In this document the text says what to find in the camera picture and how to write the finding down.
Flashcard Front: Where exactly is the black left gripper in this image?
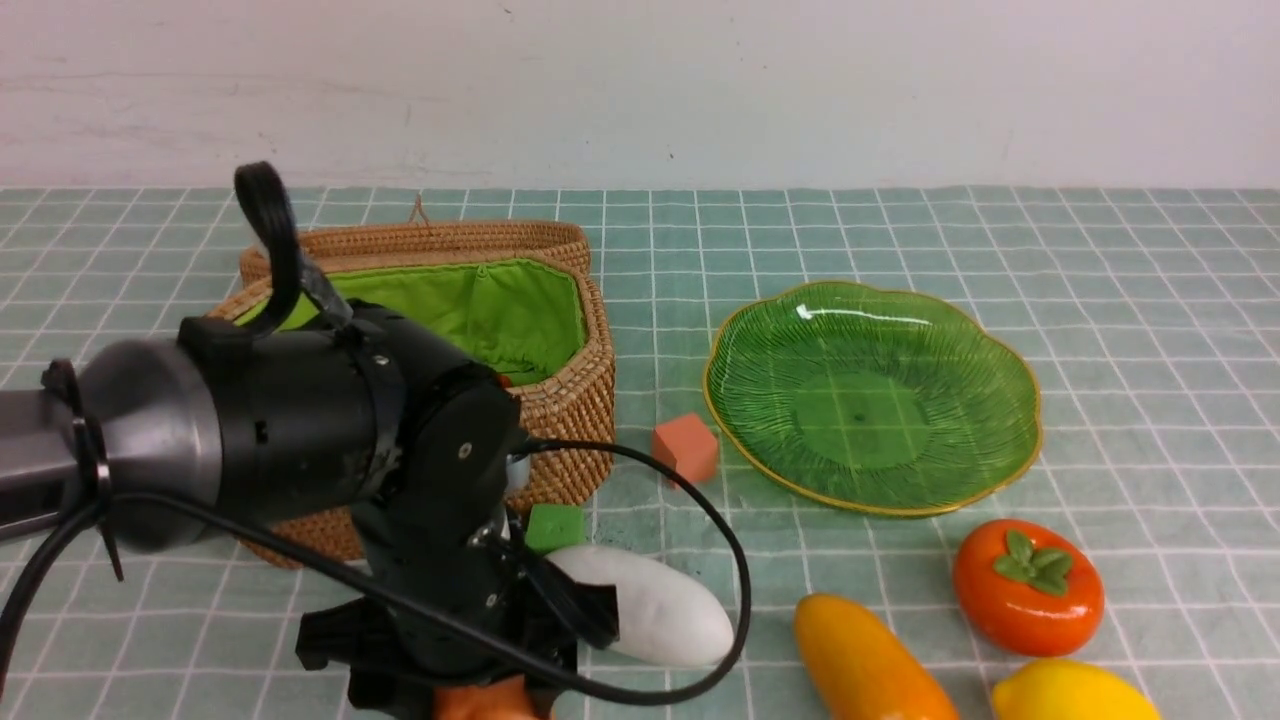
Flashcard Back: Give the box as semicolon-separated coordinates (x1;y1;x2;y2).
294;377;621;719

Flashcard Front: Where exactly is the brown potato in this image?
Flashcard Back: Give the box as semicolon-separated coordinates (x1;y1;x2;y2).
431;676;556;720

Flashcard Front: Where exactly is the white radish with green leaves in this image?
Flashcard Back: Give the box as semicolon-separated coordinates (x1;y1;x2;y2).
547;544;735;667

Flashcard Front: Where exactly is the orange yellow mango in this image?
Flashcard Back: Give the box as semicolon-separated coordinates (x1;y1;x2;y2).
794;593;960;719

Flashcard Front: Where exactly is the orange persimmon with green leaf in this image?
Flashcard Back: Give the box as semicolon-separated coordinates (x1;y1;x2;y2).
952;518;1106;657

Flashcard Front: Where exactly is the yellow lemon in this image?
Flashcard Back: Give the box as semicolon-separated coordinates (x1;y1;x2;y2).
991;659;1161;719

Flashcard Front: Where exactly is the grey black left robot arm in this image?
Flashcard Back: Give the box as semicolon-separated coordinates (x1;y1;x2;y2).
3;302;620;719

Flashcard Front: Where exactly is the green foam cube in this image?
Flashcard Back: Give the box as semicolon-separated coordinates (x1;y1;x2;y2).
525;503;588;555

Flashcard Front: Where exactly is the orange foam cube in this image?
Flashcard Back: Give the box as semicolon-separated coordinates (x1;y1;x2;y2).
652;413;721;484

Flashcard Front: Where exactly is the woven rattan basket green lining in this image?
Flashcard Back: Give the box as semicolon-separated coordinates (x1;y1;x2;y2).
205;255;617;570

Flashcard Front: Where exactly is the woven rattan basket lid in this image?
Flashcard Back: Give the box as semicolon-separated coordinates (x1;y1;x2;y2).
239;199;593;287

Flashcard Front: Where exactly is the green glass leaf plate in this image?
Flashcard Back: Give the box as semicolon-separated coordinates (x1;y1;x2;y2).
701;281;1044;518

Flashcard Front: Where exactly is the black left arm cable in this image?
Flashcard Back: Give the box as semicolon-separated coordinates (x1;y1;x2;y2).
0;160;753;707

